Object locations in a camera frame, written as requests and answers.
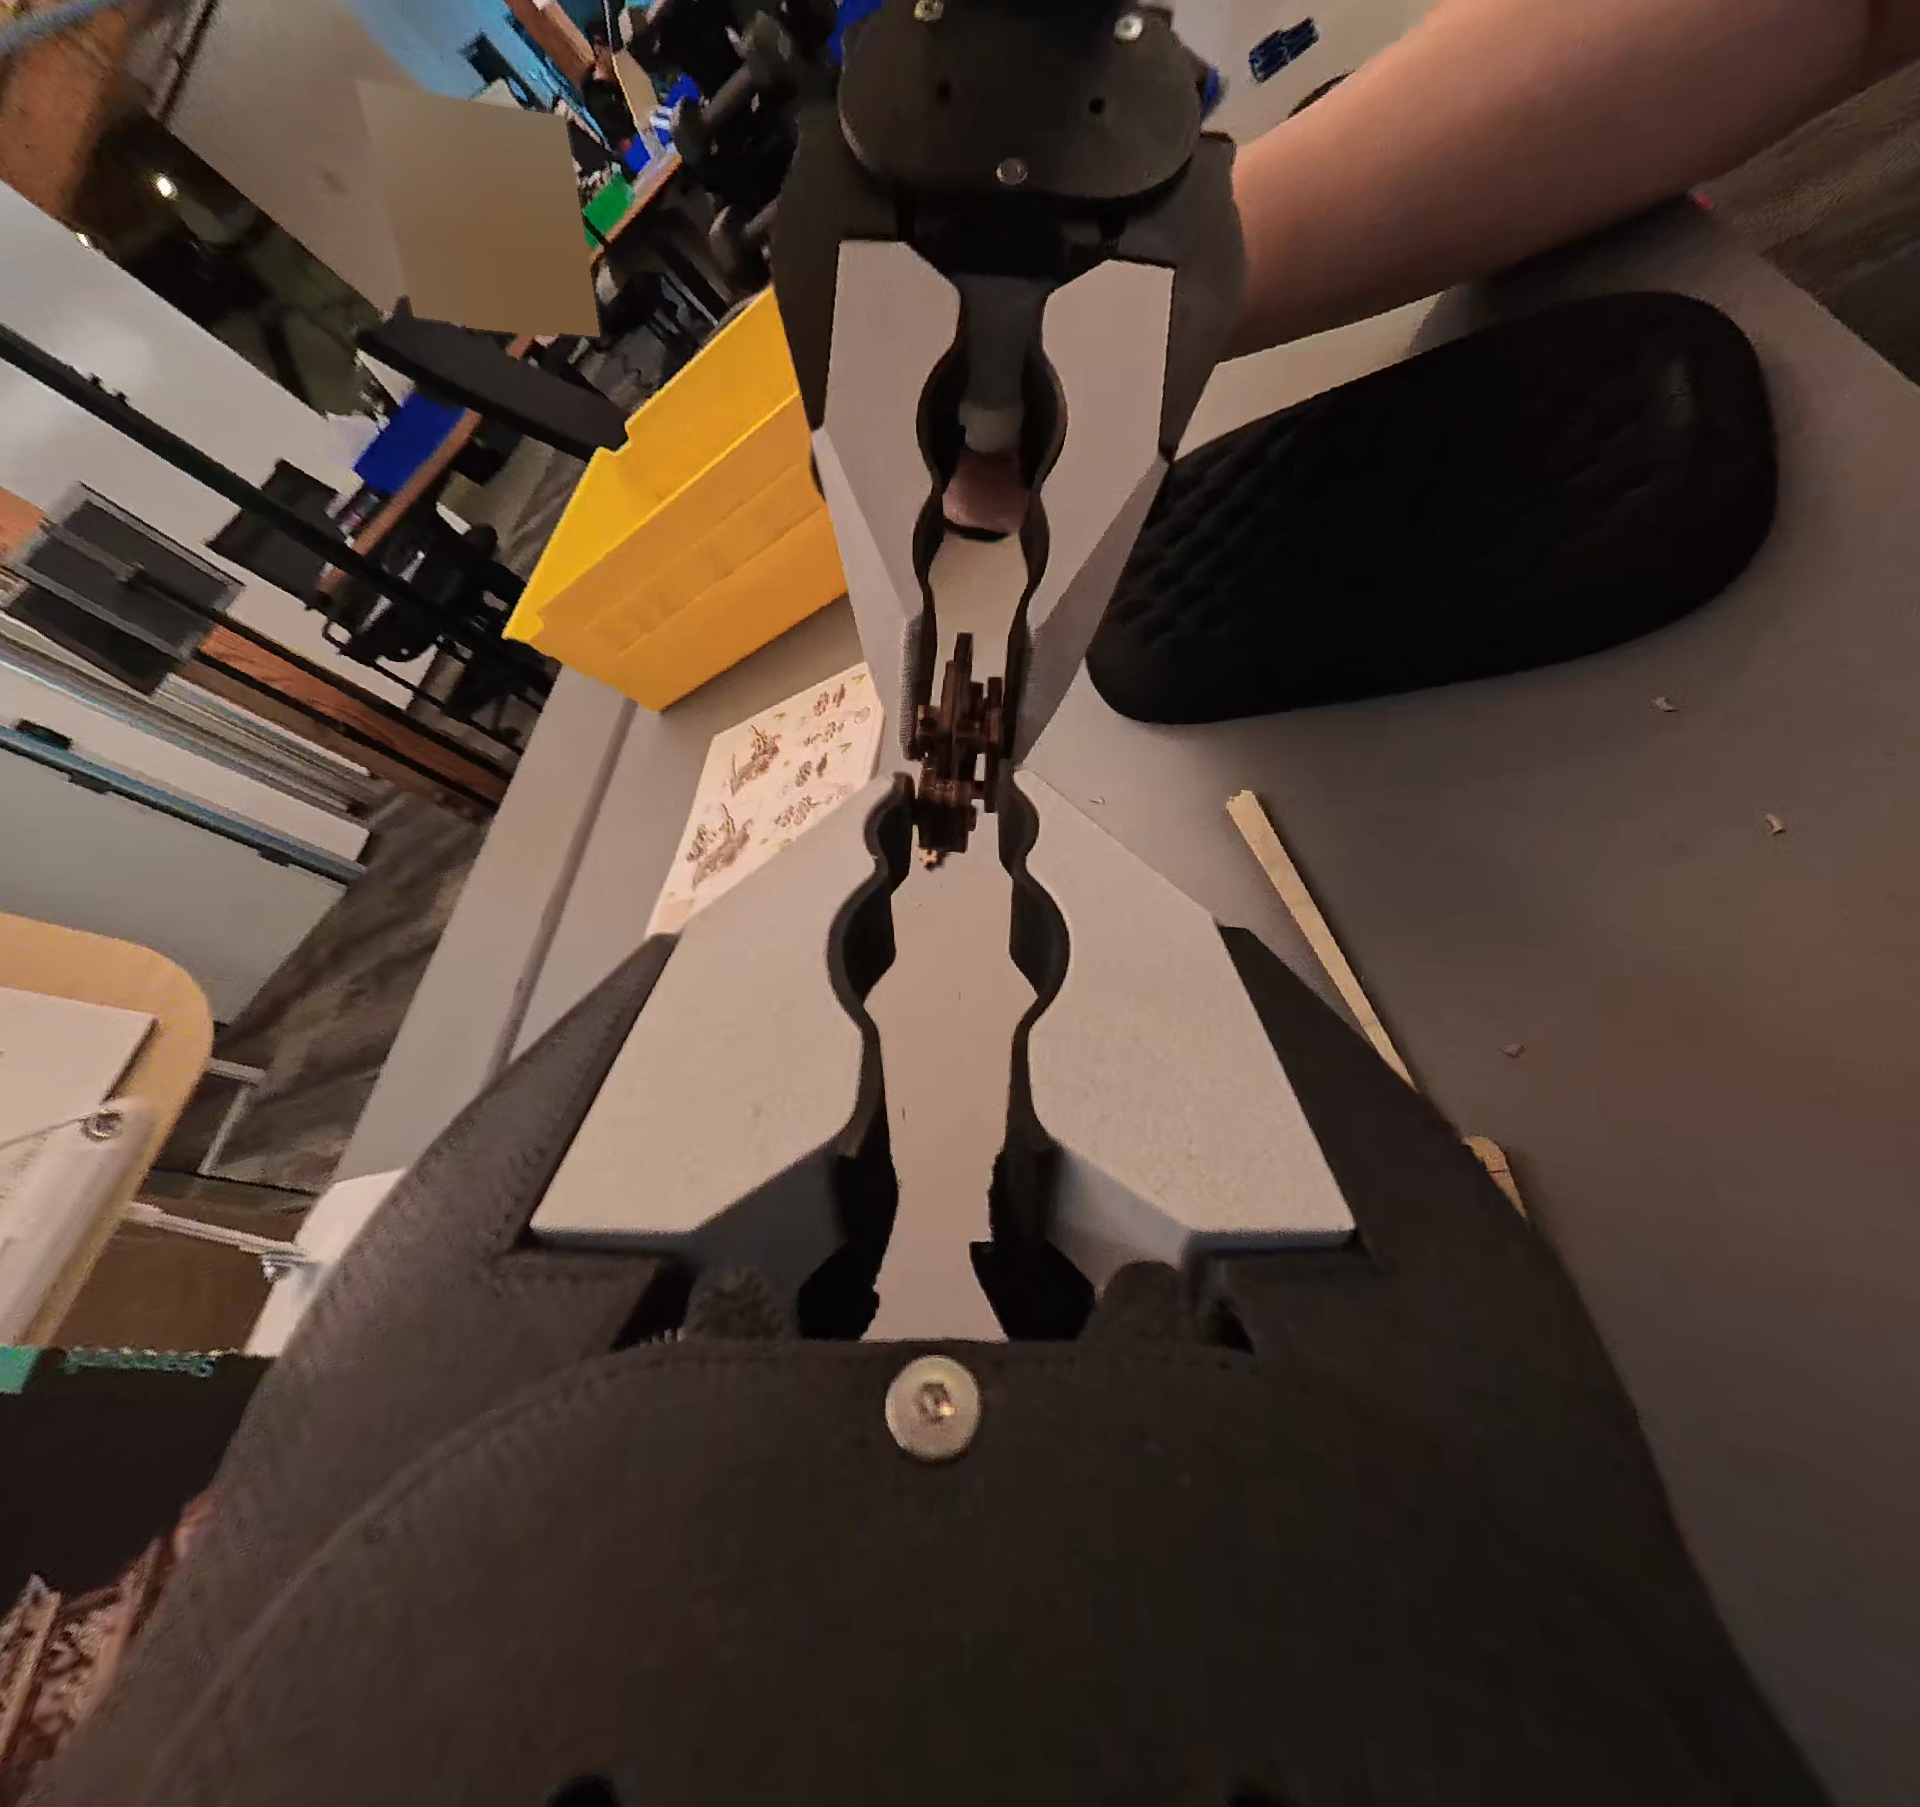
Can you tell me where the person's right hand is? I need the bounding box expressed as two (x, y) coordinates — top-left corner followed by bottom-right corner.
(942, 448), (1029, 534)

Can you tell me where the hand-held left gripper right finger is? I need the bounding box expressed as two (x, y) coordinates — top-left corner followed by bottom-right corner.
(973, 770), (1362, 1342)

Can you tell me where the black model kit box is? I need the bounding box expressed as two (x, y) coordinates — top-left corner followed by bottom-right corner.
(0, 1342), (273, 1807)

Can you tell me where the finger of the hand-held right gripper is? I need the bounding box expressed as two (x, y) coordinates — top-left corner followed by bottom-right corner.
(1008, 261), (1177, 770)
(817, 238), (973, 777)

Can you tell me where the black wall box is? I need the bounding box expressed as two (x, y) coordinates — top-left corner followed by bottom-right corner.
(4, 481), (247, 699)

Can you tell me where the rack of black dumbbells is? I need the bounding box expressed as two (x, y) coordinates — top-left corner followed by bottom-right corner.
(620, 0), (843, 299)

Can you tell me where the pale background table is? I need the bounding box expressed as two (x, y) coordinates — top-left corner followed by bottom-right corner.
(1137, 0), (1445, 147)

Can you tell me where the black quilted pad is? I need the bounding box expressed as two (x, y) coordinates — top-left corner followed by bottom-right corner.
(1082, 288), (1780, 730)

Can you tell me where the person's right forearm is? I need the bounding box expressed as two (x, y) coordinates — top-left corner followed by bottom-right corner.
(1231, 0), (1878, 358)

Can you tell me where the white paper sheet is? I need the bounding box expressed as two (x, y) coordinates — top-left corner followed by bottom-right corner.
(0, 988), (162, 1333)

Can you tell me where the black office chair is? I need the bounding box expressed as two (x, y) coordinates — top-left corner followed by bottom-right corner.
(206, 460), (561, 764)

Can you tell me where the small wooden gear assembly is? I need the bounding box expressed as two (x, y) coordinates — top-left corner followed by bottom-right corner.
(903, 631), (1008, 876)

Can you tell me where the yellow plastic bin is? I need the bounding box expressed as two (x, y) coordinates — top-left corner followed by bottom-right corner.
(499, 285), (851, 717)

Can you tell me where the thin wooden stick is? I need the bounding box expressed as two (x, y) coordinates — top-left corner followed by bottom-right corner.
(1225, 786), (1422, 1091)

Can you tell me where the black flat board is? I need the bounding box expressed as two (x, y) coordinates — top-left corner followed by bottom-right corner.
(353, 317), (634, 466)

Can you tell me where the blue storage bin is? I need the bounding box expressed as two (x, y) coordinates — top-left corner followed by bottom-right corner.
(357, 392), (470, 485)

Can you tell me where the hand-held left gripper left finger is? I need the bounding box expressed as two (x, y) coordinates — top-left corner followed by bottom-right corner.
(528, 772), (915, 1342)

